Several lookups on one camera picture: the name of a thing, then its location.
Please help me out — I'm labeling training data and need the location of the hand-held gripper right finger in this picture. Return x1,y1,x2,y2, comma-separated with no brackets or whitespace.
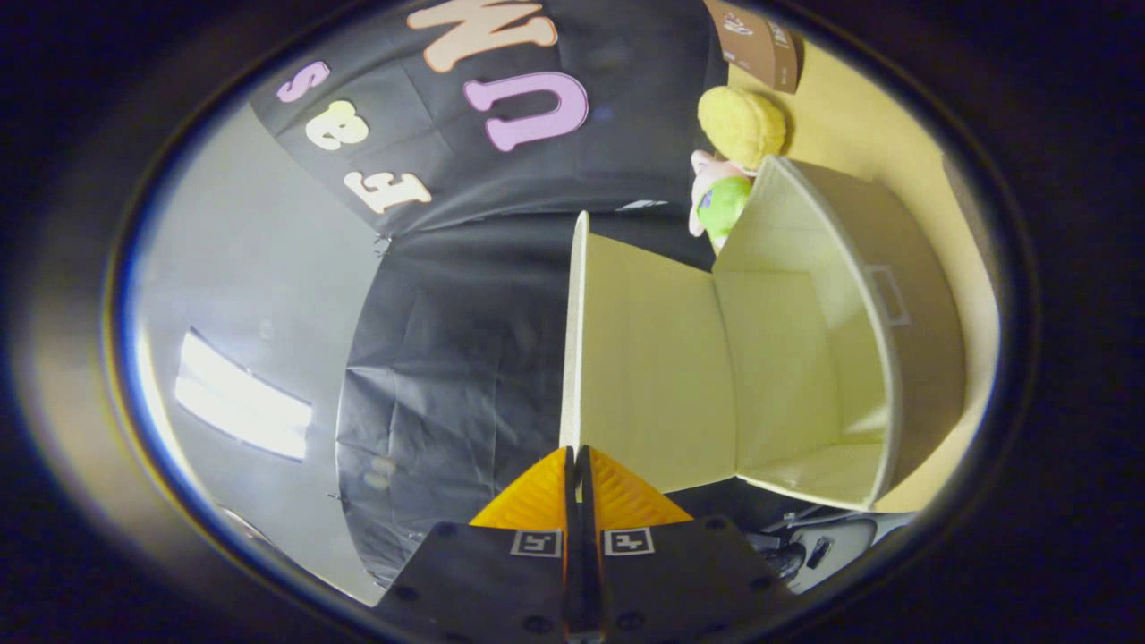
578,445,797,644

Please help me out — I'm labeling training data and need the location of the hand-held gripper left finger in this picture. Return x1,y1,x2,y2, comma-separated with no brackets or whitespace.
371,445,581,644

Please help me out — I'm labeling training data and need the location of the beige fabric storage box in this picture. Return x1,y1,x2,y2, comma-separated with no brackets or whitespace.
559,157,967,513

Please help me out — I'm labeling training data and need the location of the ceiling light panel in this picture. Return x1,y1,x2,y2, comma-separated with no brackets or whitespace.
174,329,314,462

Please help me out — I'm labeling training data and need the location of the pink and green plush toy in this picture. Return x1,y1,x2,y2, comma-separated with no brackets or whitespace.
689,150,754,256

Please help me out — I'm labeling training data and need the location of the yellow plush toy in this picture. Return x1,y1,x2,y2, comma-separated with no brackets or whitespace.
698,85,788,171

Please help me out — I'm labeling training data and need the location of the brown book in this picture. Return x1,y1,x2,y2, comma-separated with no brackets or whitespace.
705,0,800,94

